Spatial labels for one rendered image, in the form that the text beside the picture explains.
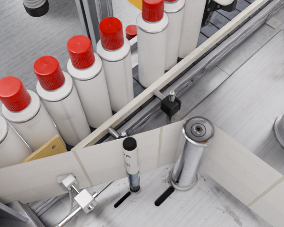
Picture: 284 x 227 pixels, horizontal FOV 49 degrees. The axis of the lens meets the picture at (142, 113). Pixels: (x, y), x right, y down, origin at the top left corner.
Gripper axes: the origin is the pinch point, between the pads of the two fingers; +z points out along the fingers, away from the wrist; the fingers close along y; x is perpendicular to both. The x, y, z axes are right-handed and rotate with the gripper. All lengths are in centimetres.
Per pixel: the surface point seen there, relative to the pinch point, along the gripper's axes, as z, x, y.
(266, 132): 8.7, -5.4, 23.7
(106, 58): -0.6, -27.0, 1.4
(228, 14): 2.3, 12.4, -0.1
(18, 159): 11.6, -41.9, 2.1
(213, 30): 4.4, 6.4, 0.8
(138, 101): 10.1, -19.5, 4.1
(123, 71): 2.0, -24.3, 2.9
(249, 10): -1.2, 11.7, 4.2
